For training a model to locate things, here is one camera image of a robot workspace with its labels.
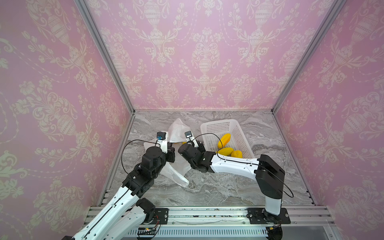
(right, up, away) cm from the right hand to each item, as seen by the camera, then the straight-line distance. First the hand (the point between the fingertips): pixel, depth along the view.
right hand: (194, 142), depth 84 cm
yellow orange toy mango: (+20, 0, +13) cm, 24 cm away
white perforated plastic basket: (+12, +5, +21) cm, 25 cm away
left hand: (-10, +1, -12) cm, 16 cm away
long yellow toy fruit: (+20, -6, +8) cm, 22 cm away
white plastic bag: (-9, -13, -13) cm, 21 cm away
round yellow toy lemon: (+26, -7, +5) cm, 27 cm away
